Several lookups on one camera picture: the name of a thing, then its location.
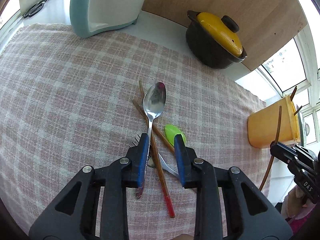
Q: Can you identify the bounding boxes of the yellow plastic utensil container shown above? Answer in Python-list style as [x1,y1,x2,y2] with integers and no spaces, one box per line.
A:
[247,95,300,148]

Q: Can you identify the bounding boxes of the wooden cutting board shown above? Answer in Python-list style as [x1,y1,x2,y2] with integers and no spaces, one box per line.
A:
[143,0,307,70]

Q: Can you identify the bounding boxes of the black pot yellow lid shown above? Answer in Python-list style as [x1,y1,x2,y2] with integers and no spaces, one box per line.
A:
[185,10,247,69]

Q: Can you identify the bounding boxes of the metal fork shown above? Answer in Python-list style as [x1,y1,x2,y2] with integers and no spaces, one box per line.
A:
[132,135,180,179]

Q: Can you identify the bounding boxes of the teal white electric cooker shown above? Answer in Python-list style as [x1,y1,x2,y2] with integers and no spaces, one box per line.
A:
[69,0,145,38]

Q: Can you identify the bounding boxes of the pink checked table cloth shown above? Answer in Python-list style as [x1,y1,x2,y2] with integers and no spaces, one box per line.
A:
[1,24,268,232]

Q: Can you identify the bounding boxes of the large metal spoon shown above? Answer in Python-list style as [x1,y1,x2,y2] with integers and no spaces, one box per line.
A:
[143,82,168,200]

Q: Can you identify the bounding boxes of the black scissors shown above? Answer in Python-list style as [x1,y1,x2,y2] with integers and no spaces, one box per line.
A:
[23,0,48,18]

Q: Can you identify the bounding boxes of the green plastic spoon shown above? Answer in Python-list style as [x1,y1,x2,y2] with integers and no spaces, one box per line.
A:
[164,124,186,146]

